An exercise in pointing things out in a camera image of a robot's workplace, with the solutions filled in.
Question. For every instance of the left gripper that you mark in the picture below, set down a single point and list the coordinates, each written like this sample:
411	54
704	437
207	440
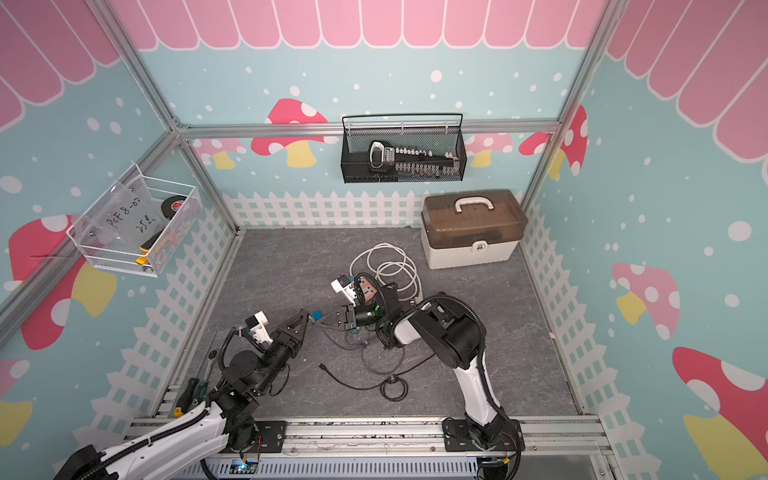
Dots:
288	338

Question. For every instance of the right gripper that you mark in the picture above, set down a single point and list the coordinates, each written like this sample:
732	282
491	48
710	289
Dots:
349	316

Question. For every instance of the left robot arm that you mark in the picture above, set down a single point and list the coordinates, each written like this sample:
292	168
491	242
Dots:
249	361

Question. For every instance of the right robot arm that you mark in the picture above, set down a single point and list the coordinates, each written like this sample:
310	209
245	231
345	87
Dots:
457	337

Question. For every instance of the orange power strip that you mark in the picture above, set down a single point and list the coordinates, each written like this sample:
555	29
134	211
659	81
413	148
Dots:
366	291

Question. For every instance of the white storage box brown lid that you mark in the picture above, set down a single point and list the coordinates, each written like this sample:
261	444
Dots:
471	228

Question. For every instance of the yellow black utility knife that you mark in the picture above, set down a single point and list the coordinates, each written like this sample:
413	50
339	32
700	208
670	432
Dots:
153	252

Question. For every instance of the black tape roll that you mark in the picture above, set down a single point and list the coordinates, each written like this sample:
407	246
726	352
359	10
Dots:
171	205

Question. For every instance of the socket bit set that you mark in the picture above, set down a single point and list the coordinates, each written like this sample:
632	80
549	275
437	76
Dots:
402	163

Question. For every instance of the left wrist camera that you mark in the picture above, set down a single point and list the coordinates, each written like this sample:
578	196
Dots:
257	328

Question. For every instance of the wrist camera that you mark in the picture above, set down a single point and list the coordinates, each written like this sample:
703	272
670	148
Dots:
345	285
257	328

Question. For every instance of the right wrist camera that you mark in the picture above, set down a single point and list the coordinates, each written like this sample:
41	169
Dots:
345	285

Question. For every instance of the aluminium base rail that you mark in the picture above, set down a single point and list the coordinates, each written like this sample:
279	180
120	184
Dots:
555	447

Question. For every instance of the black wire mesh basket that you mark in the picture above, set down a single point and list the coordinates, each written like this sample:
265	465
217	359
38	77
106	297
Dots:
438	132

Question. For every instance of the clear acrylic wall bin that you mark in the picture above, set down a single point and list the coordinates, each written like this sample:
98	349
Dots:
111	231

